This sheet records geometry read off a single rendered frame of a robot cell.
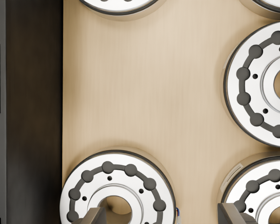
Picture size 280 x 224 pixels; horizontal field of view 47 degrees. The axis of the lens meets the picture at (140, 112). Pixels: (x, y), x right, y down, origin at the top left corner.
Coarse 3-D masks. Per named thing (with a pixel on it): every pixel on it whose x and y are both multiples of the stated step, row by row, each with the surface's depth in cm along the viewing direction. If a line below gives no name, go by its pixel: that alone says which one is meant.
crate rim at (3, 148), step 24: (0, 0) 21; (0, 24) 21; (0, 48) 21; (0, 72) 21; (0, 96) 21; (0, 120) 21; (0, 144) 21; (0, 168) 21; (0, 192) 21; (0, 216) 21
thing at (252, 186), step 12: (252, 168) 26; (264, 168) 26; (276, 168) 26; (240, 180) 26; (252, 180) 26; (264, 180) 26; (276, 180) 26; (228, 192) 27; (240, 192) 26; (252, 192) 26; (264, 192) 26; (276, 192) 26; (240, 204) 27; (252, 204) 26
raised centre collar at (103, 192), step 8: (112, 184) 27; (120, 184) 27; (96, 192) 27; (104, 192) 27; (112, 192) 27; (120, 192) 27; (128, 192) 27; (96, 200) 27; (128, 200) 27; (136, 200) 27; (88, 208) 27; (136, 208) 27; (136, 216) 27
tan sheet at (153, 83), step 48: (192, 0) 29; (96, 48) 30; (144, 48) 30; (192, 48) 29; (96, 96) 30; (144, 96) 30; (192, 96) 29; (96, 144) 31; (144, 144) 30; (192, 144) 30; (240, 144) 29; (192, 192) 30
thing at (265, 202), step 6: (270, 198) 26; (276, 198) 25; (264, 204) 26; (270, 204) 26; (276, 204) 25; (258, 210) 26; (264, 210) 26; (270, 210) 26; (258, 216) 26; (264, 216) 26; (258, 222) 26; (264, 222) 26
